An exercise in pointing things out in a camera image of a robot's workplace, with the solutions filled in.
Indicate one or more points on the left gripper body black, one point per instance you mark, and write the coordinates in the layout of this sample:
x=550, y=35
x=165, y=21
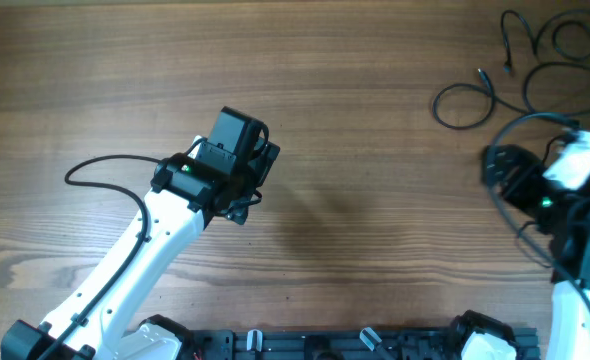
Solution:
x=252, y=175

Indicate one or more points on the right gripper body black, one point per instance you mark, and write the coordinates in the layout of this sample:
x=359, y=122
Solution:
x=505, y=170

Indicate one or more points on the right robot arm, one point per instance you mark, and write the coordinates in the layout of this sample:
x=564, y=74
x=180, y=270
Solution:
x=556, y=199

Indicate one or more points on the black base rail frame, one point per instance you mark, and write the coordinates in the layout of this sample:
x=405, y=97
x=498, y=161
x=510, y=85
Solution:
x=411, y=343

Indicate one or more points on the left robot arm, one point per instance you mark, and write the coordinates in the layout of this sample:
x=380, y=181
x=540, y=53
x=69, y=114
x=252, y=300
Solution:
x=218, y=176

